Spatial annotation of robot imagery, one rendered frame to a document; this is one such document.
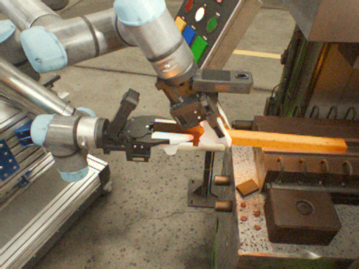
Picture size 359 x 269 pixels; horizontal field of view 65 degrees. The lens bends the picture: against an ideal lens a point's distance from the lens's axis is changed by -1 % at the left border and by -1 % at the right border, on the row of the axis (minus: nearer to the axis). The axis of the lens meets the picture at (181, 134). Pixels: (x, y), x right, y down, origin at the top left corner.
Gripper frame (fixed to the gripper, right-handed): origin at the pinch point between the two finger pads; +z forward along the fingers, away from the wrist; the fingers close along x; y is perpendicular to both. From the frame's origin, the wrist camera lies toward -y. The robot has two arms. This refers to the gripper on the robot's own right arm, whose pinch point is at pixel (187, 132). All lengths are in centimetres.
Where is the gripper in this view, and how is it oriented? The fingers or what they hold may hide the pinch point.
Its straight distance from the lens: 63.2
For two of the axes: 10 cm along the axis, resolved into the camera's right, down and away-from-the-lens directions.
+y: -0.2, 7.4, 6.7
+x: -0.7, 6.7, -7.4
